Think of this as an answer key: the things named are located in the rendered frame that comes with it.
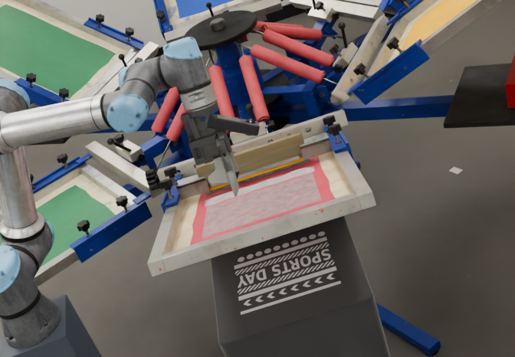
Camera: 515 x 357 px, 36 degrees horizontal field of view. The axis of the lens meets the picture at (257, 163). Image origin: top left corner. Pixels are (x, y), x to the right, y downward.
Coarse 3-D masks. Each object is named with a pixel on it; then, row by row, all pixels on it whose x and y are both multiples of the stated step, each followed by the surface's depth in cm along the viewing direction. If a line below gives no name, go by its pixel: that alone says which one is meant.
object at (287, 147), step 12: (264, 144) 251; (276, 144) 250; (288, 144) 250; (300, 144) 250; (240, 156) 250; (252, 156) 250; (264, 156) 250; (276, 156) 251; (288, 156) 251; (300, 156) 251; (204, 168) 251; (240, 168) 251; (252, 168) 251
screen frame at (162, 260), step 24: (360, 192) 194; (168, 216) 232; (288, 216) 195; (312, 216) 193; (336, 216) 193; (168, 240) 211; (216, 240) 195; (240, 240) 194; (264, 240) 194; (168, 264) 195
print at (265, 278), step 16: (304, 240) 245; (320, 240) 242; (256, 256) 245; (272, 256) 243; (288, 256) 240; (304, 256) 238; (320, 256) 236; (240, 272) 241; (256, 272) 239; (272, 272) 236; (288, 272) 234; (304, 272) 232; (320, 272) 230; (336, 272) 228; (240, 288) 235; (256, 288) 232; (272, 288) 230; (288, 288) 228; (304, 288) 226; (320, 288) 224; (240, 304) 229; (256, 304) 226; (272, 304) 224
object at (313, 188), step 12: (300, 168) 250; (264, 180) 250; (288, 180) 241; (300, 180) 236; (312, 180) 232; (324, 180) 228; (264, 192) 236; (276, 192) 232; (288, 192) 228; (300, 192) 224; (312, 192) 220; (324, 192) 216; (264, 204) 225; (276, 204) 221; (288, 204) 217; (300, 204) 213; (312, 204) 210; (264, 216) 213; (276, 216) 210
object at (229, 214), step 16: (224, 192) 252; (256, 192) 239; (208, 208) 239; (224, 208) 234; (240, 208) 228; (256, 208) 223; (192, 224) 228; (208, 224) 223; (224, 224) 218; (240, 224) 213; (192, 240) 214
